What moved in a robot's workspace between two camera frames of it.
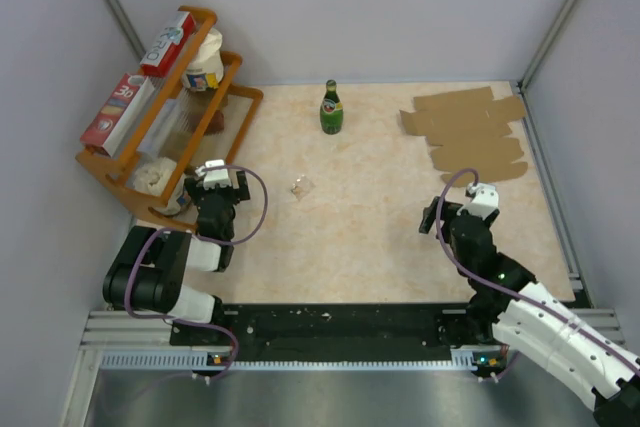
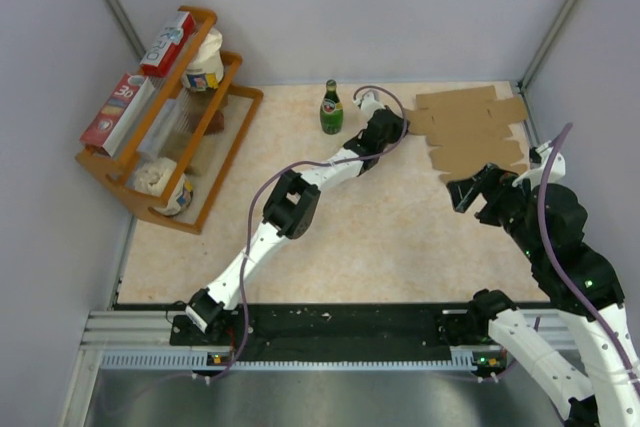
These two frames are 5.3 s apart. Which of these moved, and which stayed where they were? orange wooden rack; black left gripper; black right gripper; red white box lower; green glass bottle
Moved: black right gripper; black left gripper
Stayed: orange wooden rack; green glass bottle; red white box lower
